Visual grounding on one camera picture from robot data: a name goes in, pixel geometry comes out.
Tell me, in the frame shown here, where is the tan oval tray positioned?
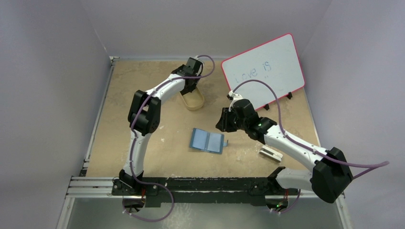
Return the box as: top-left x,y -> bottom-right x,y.
181,87 -> 205,111

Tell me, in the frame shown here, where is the blue card holder wallet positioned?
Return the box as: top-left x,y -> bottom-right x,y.
189,128 -> 228,154

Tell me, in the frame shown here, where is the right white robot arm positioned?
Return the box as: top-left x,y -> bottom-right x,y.
215,99 -> 353,203

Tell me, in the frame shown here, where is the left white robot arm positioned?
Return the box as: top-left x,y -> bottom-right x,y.
118,56 -> 204,195

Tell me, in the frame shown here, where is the white black eraser block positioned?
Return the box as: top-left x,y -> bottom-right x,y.
258,145 -> 283,163

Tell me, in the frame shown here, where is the pink framed whiteboard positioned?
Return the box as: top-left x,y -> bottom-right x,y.
221,33 -> 305,110

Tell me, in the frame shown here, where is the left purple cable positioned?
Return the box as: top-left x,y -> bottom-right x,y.
121,55 -> 216,222

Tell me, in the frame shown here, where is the purple cable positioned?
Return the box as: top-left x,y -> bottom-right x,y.
232,79 -> 390,181
121,55 -> 216,222

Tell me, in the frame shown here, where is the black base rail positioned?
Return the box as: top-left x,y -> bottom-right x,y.
111,177 -> 298,207

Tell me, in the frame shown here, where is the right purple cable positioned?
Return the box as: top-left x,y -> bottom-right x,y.
232,79 -> 390,181

